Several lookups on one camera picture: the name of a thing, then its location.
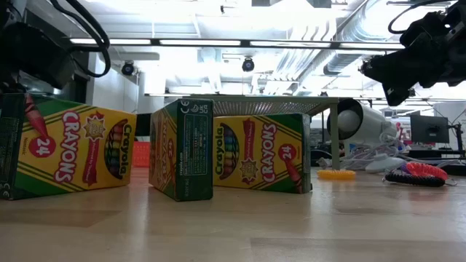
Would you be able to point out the yellow spiral coil band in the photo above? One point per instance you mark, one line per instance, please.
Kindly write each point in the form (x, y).
(336, 175)

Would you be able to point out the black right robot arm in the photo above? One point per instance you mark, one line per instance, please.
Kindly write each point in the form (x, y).
(459, 54)

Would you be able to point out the black monitor on arm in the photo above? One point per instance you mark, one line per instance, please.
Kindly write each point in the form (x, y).
(429, 129)

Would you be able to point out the red spiral coil band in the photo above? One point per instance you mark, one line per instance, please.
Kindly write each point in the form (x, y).
(426, 170)

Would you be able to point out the orange plastic basket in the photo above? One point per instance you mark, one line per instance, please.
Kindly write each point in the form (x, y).
(141, 154)

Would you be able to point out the purple spiral coil band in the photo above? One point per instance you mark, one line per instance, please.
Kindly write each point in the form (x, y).
(405, 169)

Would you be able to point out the yellow green crayon box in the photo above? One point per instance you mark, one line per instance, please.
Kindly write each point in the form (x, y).
(182, 153)
(73, 145)
(262, 153)

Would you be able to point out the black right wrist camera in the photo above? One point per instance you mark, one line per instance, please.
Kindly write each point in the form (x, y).
(396, 95)

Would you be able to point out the black office desk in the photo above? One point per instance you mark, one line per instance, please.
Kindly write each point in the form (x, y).
(437, 153)

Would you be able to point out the black spiral coil band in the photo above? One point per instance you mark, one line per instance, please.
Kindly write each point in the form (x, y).
(411, 180)

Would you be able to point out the long ceiling light strip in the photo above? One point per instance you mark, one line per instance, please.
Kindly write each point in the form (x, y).
(200, 42)

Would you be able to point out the white camera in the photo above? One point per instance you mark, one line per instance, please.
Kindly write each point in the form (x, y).
(371, 123)

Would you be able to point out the black standing monitor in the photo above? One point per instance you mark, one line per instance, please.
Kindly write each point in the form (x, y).
(143, 125)

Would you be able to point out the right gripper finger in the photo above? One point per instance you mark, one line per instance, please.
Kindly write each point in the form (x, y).
(386, 62)
(389, 78)

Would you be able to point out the green perforated metal shelf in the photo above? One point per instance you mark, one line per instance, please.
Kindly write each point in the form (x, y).
(273, 107)

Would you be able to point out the black ceiling spotlight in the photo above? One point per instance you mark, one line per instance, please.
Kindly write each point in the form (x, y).
(248, 64)
(127, 68)

